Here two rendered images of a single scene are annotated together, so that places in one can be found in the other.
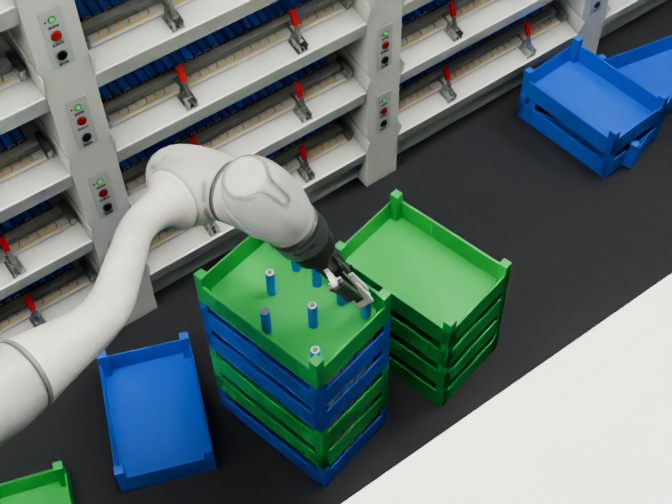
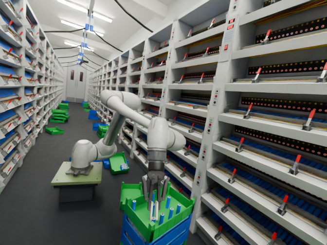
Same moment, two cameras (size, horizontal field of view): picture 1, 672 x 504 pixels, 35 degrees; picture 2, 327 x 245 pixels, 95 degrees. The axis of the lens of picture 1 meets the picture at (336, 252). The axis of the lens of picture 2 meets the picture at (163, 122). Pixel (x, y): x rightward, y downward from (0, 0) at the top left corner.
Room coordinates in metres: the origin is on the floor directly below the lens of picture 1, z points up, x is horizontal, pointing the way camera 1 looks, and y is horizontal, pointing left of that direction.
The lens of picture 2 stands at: (1.09, -0.61, 0.97)
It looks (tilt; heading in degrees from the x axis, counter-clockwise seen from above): 8 degrees down; 92
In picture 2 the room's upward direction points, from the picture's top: 9 degrees clockwise
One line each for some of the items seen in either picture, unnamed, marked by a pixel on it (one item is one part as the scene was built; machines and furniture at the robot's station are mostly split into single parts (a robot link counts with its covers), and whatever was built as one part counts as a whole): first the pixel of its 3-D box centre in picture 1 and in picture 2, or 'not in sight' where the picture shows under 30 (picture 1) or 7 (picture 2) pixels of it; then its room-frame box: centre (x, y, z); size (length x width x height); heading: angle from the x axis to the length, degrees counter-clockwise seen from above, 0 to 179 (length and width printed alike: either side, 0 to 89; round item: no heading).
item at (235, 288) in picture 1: (292, 296); (161, 205); (1.11, 0.08, 0.44); 0.30 x 0.20 x 0.08; 47
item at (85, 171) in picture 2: not in sight; (80, 167); (0.37, 0.61, 0.26); 0.22 x 0.18 x 0.06; 104
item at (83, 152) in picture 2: not in sight; (83, 152); (0.37, 0.63, 0.39); 0.18 x 0.16 x 0.22; 50
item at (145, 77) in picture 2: not in sight; (144, 101); (0.66, 1.66, 0.90); 0.20 x 0.09 x 1.80; 35
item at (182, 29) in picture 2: not in sight; (169, 107); (1.06, 1.09, 0.90); 0.20 x 0.09 x 1.80; 35
